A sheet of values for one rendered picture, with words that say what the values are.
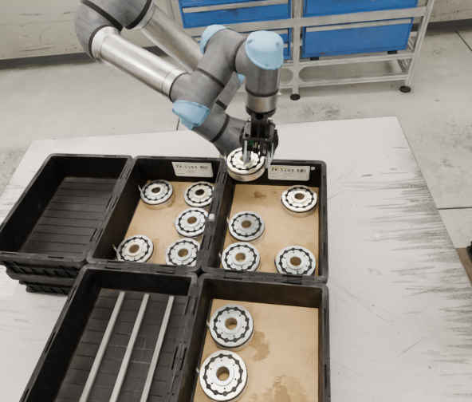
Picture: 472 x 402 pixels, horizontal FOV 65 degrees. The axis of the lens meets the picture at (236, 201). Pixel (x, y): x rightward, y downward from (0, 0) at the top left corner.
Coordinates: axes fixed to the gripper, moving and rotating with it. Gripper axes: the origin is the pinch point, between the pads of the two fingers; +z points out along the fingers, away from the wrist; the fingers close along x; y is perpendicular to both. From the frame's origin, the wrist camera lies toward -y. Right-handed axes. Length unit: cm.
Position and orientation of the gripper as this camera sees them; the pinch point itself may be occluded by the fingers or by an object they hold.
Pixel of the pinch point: (257, 161)
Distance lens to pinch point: 101.7
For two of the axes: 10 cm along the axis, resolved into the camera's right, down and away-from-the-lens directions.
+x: 9.9, 1.1, -0.8
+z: -0.1, 6.4, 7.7
